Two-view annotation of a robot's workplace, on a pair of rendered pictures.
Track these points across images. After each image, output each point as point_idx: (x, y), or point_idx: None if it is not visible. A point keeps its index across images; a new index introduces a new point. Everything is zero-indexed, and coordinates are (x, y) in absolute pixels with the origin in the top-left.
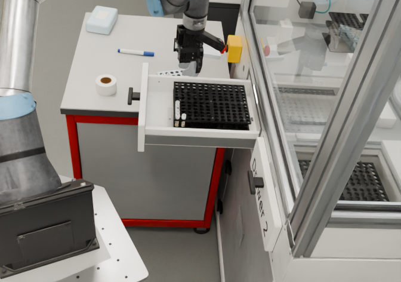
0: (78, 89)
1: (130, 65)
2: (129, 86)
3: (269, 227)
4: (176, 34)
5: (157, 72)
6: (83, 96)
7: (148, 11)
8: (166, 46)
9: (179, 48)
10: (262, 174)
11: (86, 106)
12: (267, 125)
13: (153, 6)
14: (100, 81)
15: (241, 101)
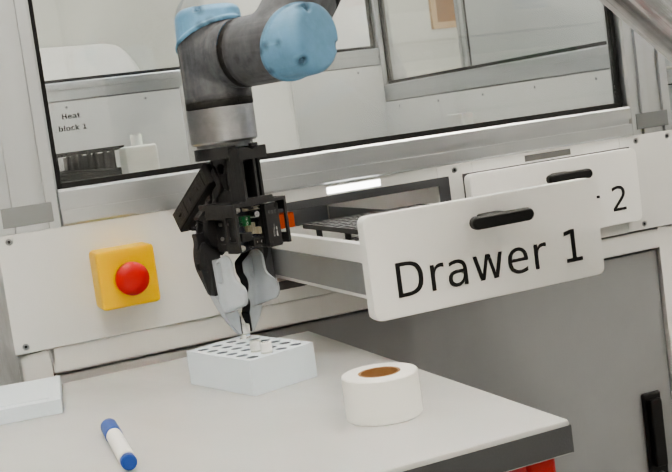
0: (440, 435)
1: (204, 436)
2: (326, 405)
3: (625, 176)
4: (244, 178)
5: (251, 359)
6: (465, 420)
7: (317, 60)
8: (30, 439)
9: (270, 206)
10: (545, 172)
11: (505, 403)
12: (468, 135)
13: (331, 30)
14: (395, 373)
15: (364, 214)
